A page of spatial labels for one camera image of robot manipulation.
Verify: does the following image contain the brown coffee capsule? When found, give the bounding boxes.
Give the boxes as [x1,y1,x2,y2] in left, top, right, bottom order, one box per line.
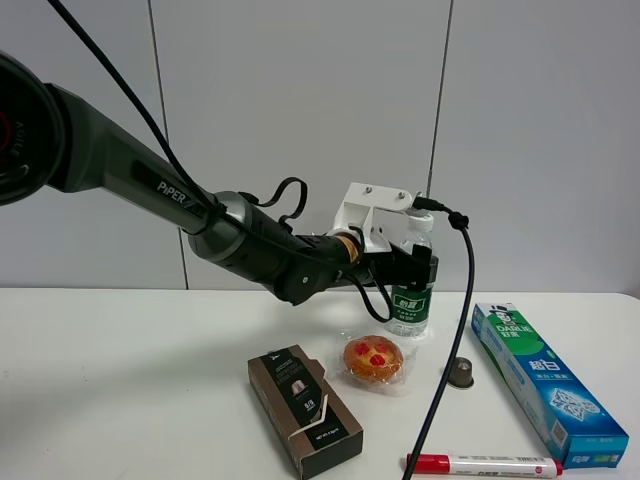
[447,357,474,389]

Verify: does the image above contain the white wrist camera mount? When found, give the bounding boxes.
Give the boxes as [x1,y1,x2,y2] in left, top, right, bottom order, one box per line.
[329,183,434,254]

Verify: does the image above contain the Darlie toothpaste box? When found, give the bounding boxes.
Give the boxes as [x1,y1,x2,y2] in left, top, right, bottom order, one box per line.
[471,303,629,469]

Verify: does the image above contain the clear water bottle green label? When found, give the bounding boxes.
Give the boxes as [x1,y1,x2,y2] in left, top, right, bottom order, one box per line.
[386,212,438,337]

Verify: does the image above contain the red white marker pen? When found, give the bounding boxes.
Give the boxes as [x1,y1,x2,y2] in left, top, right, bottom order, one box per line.
[413,454,564,479]

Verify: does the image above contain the brown coffee capsule box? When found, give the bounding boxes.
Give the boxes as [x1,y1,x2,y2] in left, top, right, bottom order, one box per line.
[247,345,364,479]

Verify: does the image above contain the wrapped fruit tart pastry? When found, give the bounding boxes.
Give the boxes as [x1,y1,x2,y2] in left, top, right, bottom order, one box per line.
[326,326,418,397]

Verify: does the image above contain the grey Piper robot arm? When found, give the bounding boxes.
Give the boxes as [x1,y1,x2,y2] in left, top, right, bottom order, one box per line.
[1,56,438,305]

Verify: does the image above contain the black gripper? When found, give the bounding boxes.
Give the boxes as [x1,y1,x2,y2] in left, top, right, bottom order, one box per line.
[357,245,439,290]

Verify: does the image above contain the black camera cable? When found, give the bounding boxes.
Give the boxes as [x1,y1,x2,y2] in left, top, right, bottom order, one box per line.
[47,0,475,480]

